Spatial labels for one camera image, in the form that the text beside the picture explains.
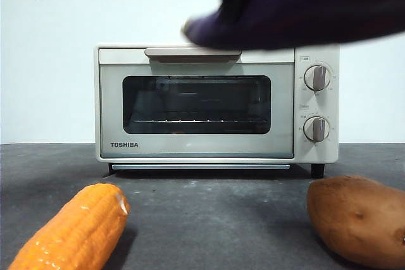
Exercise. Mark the dark purple eggplant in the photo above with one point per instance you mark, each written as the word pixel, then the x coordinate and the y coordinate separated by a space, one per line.
pixel 300 20

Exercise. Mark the cream Toshiba toaster oven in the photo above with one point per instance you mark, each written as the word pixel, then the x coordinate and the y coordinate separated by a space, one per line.
pixel 316 53

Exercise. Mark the oven knob with upright bar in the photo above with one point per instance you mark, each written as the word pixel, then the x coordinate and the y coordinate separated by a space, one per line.
pixel 317 77

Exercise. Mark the oven knob with white line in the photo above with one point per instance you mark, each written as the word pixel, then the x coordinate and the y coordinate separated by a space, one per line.
pixel 316 129

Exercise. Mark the orange corn cob in wrap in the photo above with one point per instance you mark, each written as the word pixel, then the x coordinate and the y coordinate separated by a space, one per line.
pixel 76 232

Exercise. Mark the brown sweet potato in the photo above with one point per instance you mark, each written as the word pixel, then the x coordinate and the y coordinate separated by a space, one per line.
pixel 357 219

